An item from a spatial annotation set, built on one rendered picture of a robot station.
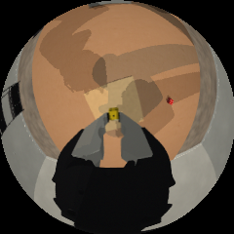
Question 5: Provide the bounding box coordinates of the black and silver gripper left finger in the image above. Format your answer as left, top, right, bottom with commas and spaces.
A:
52, 112, 109, 183

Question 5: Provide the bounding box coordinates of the tan square mat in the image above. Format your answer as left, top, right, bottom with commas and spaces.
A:
84, 76, 143, 132

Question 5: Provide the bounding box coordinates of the yellow die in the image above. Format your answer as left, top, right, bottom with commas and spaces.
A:
108, 107, 119, 120

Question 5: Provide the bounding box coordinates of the red die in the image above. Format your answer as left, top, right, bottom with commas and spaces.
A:
167, 98, 174, 105

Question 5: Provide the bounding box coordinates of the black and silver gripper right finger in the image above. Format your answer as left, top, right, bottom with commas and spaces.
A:
118, 112, 176, 188

